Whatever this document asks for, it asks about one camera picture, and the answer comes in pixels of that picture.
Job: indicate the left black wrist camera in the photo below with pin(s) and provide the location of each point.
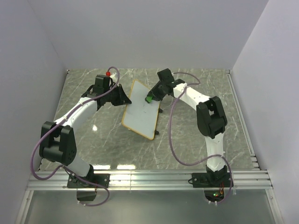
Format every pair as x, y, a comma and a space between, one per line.
102, 83

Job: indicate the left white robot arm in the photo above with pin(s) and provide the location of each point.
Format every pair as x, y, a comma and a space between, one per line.
59, 145

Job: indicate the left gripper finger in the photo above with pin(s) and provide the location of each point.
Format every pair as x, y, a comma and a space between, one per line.
121, 91
123, 99

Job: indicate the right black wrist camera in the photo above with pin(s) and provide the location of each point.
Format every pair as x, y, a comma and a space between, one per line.
165, 76

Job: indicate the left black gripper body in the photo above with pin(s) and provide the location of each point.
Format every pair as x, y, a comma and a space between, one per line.
113, 95

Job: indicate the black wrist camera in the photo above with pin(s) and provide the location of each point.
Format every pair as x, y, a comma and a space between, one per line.
165, 76
102, 83

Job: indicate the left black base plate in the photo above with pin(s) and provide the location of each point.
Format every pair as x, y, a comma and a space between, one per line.
77, 182

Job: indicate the aluminium mounting rail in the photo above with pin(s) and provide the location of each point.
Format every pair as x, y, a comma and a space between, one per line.
154, 180

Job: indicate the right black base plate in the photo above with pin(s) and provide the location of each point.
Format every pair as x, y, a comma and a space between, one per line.
211, 180

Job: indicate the green whiteboard eraser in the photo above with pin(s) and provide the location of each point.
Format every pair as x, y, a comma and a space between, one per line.
148, 99

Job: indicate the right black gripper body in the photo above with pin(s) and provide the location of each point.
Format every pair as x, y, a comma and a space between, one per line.
158, 90

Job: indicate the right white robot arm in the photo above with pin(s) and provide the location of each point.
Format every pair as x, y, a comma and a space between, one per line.
211, 118

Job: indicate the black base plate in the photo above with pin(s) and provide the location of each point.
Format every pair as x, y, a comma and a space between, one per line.
77, 182
211, 180

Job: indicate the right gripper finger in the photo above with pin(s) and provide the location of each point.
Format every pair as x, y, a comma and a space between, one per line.
157, 99
150, 95

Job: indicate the right side aluminium rail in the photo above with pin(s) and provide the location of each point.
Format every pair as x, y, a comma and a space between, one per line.
253, 157

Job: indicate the white board with orange frame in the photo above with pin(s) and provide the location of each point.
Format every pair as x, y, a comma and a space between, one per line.
140, 116

